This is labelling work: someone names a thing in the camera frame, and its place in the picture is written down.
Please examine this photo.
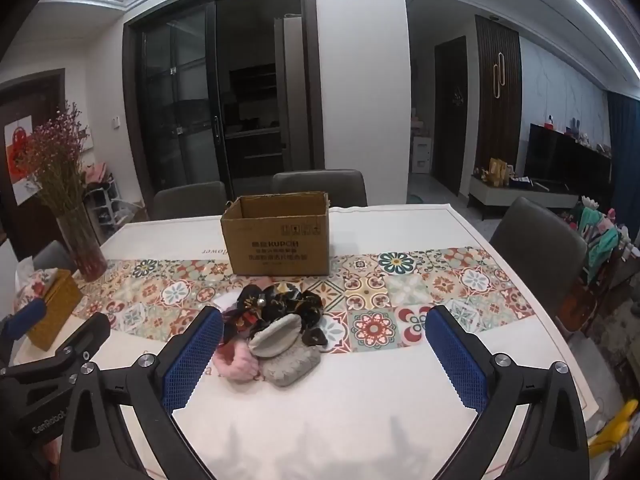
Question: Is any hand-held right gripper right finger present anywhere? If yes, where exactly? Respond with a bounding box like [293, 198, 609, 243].
[424, 304, 592, 480]

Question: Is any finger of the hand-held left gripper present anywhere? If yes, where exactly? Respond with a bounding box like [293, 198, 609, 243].
[0, 298, 47, 346]
[0, 312, 111, 397]

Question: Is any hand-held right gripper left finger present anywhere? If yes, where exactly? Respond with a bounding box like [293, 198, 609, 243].
[59, 306, 224, 480]

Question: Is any pink fluffy headband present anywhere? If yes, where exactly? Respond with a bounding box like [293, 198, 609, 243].
[214, 341, 263, 383]

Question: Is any cardboard box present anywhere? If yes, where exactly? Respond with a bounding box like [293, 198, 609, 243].
[220, 191, 331, 277]

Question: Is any woven yellow tissue box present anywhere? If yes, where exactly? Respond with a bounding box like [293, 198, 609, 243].
[25, 269, 83, 352]

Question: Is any dark striped hair band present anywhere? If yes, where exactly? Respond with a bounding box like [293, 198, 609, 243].
[222, 310, 252, 349]

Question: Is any tile pattern tablecloth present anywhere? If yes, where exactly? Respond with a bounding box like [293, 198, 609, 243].
[0, 203, 608, 480]

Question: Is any grey upholstered dining chair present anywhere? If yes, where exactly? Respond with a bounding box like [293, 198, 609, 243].
[489, 196, 589, 331]
[32, 240, 76, 273]
[151, 181, 228, 221]
[272, 169, 368, 208]

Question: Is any black scrunchie with gold beads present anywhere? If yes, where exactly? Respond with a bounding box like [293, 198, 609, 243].
[235, 284, 273, 321]

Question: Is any glass vase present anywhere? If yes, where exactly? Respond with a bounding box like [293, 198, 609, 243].
[55, 205, 108, 282]

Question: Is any grey knitted pouch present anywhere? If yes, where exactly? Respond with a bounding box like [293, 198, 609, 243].
[261, 342, 321, 387]

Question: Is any pile of hair scrunchies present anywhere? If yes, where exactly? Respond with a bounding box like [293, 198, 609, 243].
[267, 282, 326, 331]

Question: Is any small dark brown scrunchie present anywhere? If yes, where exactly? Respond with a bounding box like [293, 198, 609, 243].
[301, 327, 329, 349]

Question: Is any white shoe rack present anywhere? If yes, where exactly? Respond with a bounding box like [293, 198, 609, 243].
[82, 172, 123, 233]

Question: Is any dried pink flower bouquet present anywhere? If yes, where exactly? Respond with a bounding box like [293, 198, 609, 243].
[14, 101, 93, 221]

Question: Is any pink hat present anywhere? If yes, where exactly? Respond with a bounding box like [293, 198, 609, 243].
[82, 161, 113, 184]

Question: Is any white and red door poster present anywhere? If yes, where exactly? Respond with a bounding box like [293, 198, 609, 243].
[4, 114, 46, 206]

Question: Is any yellow plastic toy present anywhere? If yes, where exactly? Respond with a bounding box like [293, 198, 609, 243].
[587, 399, 640, 458]

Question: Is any white television cabinet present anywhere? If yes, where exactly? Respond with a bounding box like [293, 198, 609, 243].
[470, 174, 581, 221]

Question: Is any pile of colourful clothes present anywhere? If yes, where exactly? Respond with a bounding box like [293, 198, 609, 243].
[565, 205, 640, 281]

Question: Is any black television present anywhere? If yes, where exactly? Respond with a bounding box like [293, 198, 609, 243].
[525, 123, 613, 196]

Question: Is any dark framed sliding glass door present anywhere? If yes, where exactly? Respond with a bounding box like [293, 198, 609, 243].
[122, 0, 326, 208]

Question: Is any dark hallway door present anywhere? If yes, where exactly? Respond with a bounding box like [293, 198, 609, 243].
[434, 35, 468, 196]

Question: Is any blue curtain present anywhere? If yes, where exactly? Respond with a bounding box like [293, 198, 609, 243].
[602, 91, 640, 241]

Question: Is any ceiling light strip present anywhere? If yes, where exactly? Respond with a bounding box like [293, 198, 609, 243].
[530, 0, 640, 78]

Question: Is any dark slatted wall panel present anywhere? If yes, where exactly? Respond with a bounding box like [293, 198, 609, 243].
[474, 15, 522, 181]

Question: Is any gold loop wall lamp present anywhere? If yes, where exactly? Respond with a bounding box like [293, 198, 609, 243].
[492, 52, 507, 98]

